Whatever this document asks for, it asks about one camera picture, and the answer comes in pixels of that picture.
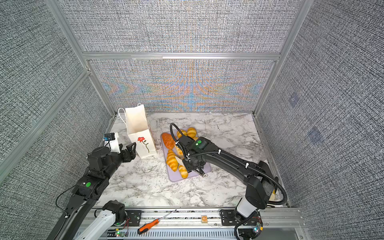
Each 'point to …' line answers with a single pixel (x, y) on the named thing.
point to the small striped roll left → (179, 135)
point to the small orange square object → (204, 219)
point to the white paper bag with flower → (140, 136)
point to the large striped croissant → (172, 160)
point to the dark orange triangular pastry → (168, 140)
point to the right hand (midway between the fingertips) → (191, 165)
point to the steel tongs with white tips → (197, 170)
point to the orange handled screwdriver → (147, 226)
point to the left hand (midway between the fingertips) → (129, 143)
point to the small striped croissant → (183, 171)
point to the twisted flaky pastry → (180, 152)
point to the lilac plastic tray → (175, 176)
